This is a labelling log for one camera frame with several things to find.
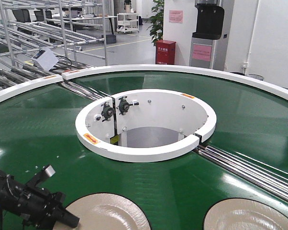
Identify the metal roller rack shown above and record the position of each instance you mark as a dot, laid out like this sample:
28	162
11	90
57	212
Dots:
28	25

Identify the white control box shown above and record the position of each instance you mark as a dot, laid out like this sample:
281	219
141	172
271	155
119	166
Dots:
45	59

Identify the black white water dispenser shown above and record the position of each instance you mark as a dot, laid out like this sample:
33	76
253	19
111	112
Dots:
208	30

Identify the red fire extinguisher cabinet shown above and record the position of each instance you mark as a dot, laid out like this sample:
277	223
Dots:
165	52

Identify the green potted plant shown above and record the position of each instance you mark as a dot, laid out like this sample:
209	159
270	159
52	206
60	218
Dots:
157	21

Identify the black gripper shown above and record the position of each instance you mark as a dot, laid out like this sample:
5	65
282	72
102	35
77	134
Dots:
36	206

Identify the white shelf cart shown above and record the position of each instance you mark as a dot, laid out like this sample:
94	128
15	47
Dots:
127	23

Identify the metal conveyor rollers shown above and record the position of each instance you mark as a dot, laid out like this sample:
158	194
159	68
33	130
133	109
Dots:
272	182

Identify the beige plate black rim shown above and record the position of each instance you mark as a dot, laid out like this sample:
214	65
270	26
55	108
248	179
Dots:
244	214
106	211

